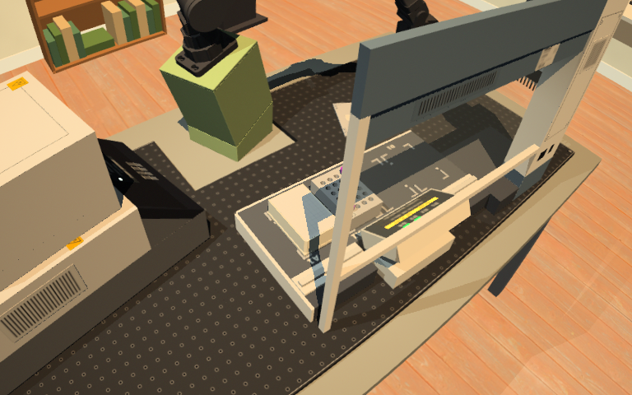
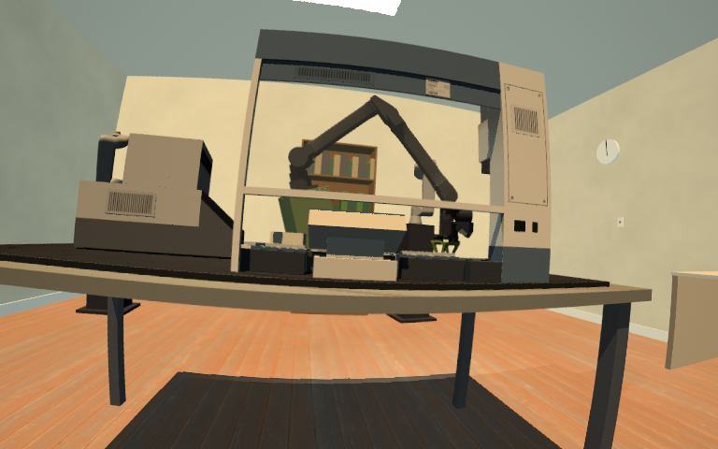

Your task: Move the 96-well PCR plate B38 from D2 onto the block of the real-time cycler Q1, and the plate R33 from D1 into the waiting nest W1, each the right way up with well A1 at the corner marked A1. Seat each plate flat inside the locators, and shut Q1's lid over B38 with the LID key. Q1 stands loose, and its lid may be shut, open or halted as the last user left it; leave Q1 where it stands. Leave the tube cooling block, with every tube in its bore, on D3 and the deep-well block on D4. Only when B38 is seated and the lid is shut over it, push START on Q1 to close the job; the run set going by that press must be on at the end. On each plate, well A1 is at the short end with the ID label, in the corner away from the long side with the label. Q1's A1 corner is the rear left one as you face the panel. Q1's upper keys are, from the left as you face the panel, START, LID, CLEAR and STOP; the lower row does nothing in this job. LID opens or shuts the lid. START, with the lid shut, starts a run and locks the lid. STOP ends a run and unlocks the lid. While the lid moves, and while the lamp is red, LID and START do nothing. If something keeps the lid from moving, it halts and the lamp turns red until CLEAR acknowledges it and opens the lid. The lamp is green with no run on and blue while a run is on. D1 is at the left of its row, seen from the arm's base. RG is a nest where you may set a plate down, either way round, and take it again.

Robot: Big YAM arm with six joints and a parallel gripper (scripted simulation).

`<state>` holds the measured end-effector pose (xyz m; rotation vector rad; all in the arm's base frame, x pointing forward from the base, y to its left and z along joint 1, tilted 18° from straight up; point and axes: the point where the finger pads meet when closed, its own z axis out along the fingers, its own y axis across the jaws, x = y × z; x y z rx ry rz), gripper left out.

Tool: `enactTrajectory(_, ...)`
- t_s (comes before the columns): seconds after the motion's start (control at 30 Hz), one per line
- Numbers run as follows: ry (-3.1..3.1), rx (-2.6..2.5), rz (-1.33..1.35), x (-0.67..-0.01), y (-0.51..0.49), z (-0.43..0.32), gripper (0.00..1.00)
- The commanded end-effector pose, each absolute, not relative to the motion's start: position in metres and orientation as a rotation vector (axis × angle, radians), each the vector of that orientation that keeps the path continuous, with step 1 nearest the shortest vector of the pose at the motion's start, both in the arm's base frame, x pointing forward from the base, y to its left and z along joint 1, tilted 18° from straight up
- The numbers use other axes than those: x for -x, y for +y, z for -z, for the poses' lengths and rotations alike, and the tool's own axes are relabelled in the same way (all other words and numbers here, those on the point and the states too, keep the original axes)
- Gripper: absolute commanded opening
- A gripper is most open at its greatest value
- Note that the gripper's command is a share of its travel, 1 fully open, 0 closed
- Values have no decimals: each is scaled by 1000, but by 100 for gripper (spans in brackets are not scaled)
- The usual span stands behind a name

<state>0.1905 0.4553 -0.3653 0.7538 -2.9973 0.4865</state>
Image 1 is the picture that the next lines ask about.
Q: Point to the beige benchtop instrument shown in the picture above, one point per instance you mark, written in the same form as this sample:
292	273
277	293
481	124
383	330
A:
74	245

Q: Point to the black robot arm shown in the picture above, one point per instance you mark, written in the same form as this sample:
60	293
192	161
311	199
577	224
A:
204	49

